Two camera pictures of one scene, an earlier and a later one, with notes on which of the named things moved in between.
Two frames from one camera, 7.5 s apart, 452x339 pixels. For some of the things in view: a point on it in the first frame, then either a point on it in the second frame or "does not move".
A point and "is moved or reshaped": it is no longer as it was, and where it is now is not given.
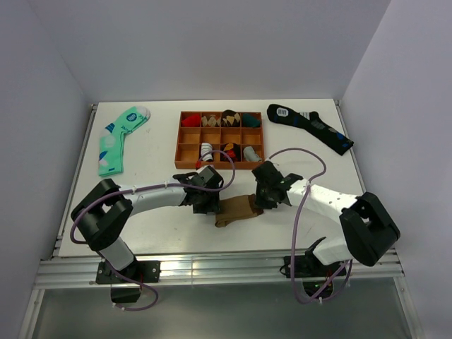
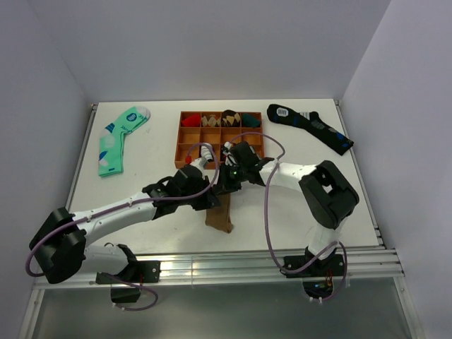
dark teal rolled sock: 249,120 does not move
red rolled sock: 193,121 does not move
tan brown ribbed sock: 229,210 is moved or reshaped
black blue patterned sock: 312,122 does not move
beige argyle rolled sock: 211,121 does not move
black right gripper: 260,203 → 225,184
